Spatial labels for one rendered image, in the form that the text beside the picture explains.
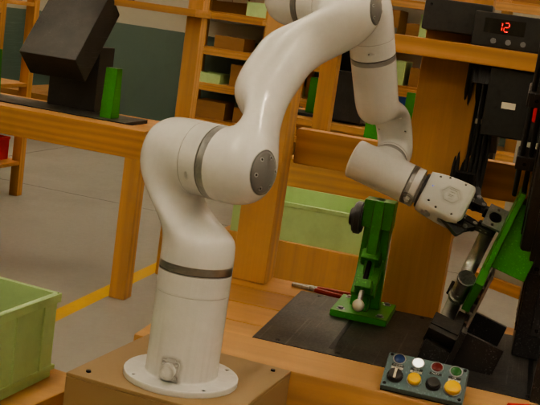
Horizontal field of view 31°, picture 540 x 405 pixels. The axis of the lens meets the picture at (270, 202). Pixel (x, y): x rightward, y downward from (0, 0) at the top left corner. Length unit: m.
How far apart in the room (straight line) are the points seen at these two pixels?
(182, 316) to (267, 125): 0.33
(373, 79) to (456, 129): 0.44
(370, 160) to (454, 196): 0.19
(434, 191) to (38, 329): 0.84
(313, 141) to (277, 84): 0.87
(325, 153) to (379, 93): 0.55
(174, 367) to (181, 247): 0.19
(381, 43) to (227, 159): 0.53
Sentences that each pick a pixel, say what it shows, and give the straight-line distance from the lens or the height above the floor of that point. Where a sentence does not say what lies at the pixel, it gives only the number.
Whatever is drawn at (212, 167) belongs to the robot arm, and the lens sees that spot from 1.47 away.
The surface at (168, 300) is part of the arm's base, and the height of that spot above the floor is 1.07.
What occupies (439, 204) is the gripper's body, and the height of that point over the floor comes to 1.21.
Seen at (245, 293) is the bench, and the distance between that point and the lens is 2.34.
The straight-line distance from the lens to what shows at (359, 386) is 1.80.
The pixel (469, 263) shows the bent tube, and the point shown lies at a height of 1.09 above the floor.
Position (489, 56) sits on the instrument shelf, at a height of 1.52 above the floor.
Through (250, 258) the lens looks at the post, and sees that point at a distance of 2.43.
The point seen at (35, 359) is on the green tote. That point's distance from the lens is 1.90.
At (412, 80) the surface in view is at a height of 1.20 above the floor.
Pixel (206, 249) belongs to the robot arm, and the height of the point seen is 1.16.
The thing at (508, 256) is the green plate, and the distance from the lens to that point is 1.96.
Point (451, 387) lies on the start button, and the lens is 1.79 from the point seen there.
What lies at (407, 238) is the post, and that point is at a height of 1.07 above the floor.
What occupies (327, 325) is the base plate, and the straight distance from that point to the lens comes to 2.12.
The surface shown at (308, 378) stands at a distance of 1.82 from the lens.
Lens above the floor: 1.52
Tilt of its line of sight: 10 degrees down
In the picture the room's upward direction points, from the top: 8 degrees clockwise
